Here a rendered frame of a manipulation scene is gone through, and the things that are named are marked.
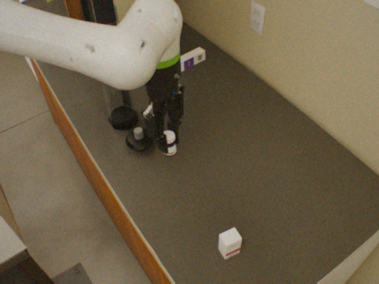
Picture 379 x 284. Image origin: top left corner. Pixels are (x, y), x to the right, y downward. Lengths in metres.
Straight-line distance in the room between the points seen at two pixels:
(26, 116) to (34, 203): 0.84
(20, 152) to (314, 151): 2.04
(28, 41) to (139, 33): 0.20
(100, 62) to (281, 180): 0.69
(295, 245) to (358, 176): 0.32
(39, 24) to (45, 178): 1.86
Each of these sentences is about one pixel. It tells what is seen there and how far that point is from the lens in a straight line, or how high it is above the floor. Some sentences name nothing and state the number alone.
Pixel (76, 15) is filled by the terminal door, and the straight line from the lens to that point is 1.67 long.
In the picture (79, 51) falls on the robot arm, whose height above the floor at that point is 1.50.
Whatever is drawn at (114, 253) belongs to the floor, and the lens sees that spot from 2.07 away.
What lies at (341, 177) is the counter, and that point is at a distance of 1.18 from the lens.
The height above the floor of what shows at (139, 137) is 0.99.
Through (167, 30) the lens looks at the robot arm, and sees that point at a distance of 0.69.
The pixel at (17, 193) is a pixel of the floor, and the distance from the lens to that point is 2.49.
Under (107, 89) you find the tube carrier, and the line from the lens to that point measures 1.16.
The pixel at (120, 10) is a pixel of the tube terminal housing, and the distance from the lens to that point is 1.37.
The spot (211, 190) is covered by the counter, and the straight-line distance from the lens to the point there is 1.08.
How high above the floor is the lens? 1.83
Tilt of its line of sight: 48 degrees down
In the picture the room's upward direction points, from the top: 3 degrees counter-clockwise
